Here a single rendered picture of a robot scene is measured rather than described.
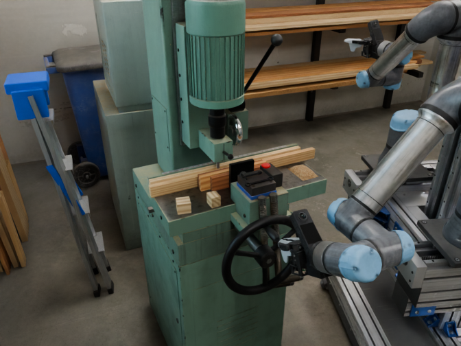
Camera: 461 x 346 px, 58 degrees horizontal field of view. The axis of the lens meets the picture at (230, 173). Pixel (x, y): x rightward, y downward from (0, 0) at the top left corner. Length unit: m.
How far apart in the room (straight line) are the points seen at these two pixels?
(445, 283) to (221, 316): 0.78
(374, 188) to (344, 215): 0.10
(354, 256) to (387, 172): 0.25
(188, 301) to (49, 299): 1.11
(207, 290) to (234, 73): 0.75
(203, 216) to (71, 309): 1.23
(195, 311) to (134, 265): 1.02
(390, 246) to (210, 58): 0.70
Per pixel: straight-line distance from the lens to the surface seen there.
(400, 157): 1.06
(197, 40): 1.25
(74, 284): 2.52
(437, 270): 1.48
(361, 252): 0.90
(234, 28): 1.24
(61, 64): 3.01
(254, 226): 1.19
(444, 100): 1.08
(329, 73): 3.90
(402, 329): 2.02
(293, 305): 2.28
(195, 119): 1.45
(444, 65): 1.81
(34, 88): 1.87
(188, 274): 1.45
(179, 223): 1.31
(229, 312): 1.67
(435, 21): 1.70
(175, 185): 1.42
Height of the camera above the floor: 1.65
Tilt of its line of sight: 29 degrees down
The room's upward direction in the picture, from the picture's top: straight up
